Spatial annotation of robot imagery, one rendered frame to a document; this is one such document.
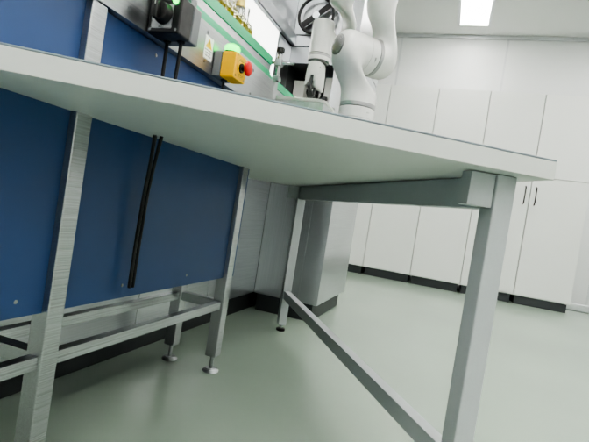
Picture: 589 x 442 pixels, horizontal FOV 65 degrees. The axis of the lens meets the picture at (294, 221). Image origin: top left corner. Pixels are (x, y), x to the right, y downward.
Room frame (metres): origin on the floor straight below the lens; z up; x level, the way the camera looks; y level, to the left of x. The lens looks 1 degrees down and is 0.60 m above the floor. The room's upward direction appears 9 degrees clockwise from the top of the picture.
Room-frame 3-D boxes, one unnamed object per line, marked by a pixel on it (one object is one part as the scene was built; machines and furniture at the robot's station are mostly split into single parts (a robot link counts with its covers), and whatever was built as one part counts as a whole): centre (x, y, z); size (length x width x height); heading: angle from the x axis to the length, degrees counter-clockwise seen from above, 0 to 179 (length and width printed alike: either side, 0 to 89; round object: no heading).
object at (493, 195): (1.54, -0.16, 0.36); 1.51 x 0.09 x 0.71; 14
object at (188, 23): (1.02, 0.33, 0.96); 0.08 x 0.08 x 0.08; 72
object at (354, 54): (1.52, -0.12, 1.08); 0.19 x 0.12 x 0.24; 123
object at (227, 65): (1.29, 0.24, 0.96); 0.07 x 0.07 x 0.07; 72
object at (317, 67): (1.77, 0.00, 1.12); 0.10 x 0.07 x 0.11; 160
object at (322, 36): (1.78, 0.00, 1.26); 0.09 x 0.08 x 0.13; 123
